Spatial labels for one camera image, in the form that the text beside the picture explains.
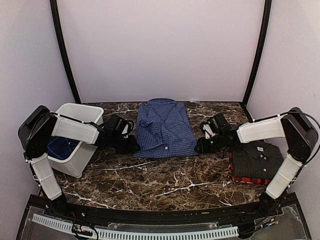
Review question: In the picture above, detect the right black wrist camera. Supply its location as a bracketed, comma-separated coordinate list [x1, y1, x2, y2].
[200, 113, 232, 139]

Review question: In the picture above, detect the white plastic bin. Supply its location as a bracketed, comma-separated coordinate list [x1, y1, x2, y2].
[48, 103, 104, 178]

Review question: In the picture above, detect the right black frame post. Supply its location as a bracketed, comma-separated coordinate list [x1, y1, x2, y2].
[241, 0, 272, 109]

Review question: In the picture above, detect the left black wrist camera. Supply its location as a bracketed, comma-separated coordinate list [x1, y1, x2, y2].
[104, 114, 134, 137]

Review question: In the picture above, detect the left black frame post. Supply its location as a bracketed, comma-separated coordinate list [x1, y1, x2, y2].
[49, 0, 82, 104]

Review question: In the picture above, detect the dark blue plaid shirt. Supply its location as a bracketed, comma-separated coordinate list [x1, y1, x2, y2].
[47, 136, 80, 161]

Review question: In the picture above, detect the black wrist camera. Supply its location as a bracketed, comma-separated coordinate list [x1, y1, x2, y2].
[104, 114, 134, 137]
[200, 113, 232, 139]

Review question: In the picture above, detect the white slotted cable duct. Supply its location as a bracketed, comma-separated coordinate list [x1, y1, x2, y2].
[32, 213, 239, 240]

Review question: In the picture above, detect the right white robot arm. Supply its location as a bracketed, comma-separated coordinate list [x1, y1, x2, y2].
[195, 107, 320, 217]

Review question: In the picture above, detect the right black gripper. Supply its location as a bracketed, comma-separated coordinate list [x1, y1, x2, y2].
[194, 132, 225, 154]

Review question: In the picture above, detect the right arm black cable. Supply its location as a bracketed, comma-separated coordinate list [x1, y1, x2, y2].
[284, 111, 320, 168]

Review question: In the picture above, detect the black frame post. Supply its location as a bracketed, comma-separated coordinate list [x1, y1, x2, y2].
[49, 0, 82, 104]
[241, 0, 272, 109]

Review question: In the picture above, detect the folded red plaid shirt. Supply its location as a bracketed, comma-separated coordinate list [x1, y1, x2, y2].
[229, 153, 272, 186]

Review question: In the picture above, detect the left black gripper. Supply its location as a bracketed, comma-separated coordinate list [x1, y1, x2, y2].
[110, 133, 141, 155]

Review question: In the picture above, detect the blue checked long sleeve shirt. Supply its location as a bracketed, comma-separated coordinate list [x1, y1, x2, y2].
[133, 98, 198, 159]

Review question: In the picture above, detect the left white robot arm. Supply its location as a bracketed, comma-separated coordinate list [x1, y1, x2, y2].
[18, 103, 139, 218]

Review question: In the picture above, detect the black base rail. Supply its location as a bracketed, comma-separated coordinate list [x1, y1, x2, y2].
[16, 193, 312, 240]

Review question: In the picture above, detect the folded black striped shirt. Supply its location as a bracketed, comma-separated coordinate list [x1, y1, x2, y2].
[229, 141, 284, 180]

